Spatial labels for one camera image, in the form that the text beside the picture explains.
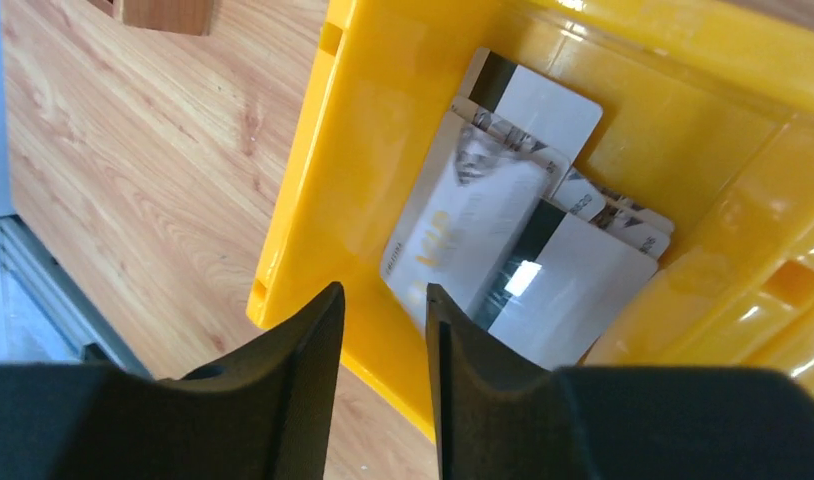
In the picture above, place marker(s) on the wooden compartment tray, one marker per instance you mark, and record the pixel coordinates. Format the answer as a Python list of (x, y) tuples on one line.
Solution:
[(187, 17)]

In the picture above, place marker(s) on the silver cards in bin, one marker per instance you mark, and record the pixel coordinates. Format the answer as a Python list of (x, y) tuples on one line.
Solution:
[(585, 250)]

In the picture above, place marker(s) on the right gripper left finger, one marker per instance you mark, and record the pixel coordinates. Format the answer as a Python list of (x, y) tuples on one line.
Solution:
[(263, 411)]

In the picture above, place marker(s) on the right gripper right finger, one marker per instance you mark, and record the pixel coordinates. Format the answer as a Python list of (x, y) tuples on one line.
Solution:
[(497, 415)]

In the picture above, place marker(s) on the left yellow bin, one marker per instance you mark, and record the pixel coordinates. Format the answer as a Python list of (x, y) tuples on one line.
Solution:
[(708, 119)]

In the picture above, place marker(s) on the silver credit card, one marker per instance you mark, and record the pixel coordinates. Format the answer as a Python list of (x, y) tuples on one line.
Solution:
[(469, 202)]

